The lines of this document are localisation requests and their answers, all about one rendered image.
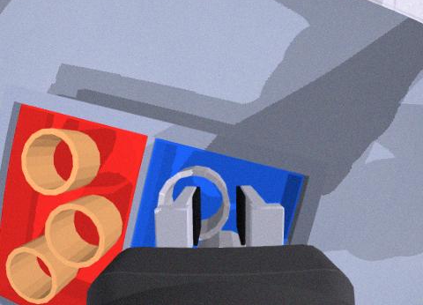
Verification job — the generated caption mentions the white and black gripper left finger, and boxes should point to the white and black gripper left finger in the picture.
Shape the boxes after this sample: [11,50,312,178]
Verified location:
[154,186,201,248]

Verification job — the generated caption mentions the bronze bushing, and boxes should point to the bronze bushing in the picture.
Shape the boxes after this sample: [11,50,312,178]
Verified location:
[45,195,122,268]
[21,128,100,195]
[6,235,79,304]

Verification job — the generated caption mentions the grey metal ring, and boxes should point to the grey metal ring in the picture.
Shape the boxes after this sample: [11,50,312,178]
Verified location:
[197,230,246,248]
[158,166,231,241]

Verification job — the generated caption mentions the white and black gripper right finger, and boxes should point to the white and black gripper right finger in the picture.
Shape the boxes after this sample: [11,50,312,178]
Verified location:
[236,185,285,247]

